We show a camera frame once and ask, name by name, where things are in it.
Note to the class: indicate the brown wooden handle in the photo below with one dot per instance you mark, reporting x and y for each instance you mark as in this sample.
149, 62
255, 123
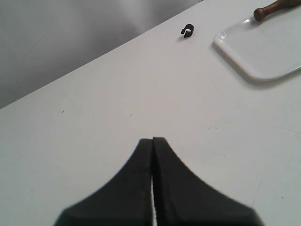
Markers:
261, 13

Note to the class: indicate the white rectangular plastic tray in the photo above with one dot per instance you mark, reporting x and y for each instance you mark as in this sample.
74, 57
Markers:
265, 51

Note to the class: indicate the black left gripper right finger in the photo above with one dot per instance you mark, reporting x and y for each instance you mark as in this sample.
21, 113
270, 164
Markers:
182, 199

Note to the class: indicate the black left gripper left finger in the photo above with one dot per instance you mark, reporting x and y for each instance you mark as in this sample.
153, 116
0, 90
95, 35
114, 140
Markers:
124, 201

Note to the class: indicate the small black plastic clip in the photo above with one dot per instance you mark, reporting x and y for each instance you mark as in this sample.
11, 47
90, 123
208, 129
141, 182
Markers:
187, 31

